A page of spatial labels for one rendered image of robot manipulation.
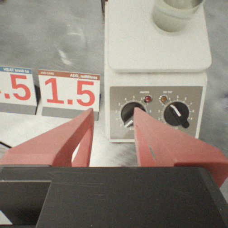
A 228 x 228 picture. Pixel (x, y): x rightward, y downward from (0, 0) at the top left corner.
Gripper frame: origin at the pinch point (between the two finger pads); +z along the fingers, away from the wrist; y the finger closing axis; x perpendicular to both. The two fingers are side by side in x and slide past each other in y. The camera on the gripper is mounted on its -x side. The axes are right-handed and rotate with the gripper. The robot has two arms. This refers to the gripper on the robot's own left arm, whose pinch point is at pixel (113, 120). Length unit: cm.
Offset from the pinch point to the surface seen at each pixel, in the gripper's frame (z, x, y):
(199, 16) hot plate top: 13.4, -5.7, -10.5
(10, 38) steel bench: 21.9, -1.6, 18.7
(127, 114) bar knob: 7.1, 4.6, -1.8
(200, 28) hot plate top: 12.2, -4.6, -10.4
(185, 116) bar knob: 7.0, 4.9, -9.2
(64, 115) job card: 10.9, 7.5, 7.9
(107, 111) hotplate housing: 7.9, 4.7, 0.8
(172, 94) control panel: 8.3, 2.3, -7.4
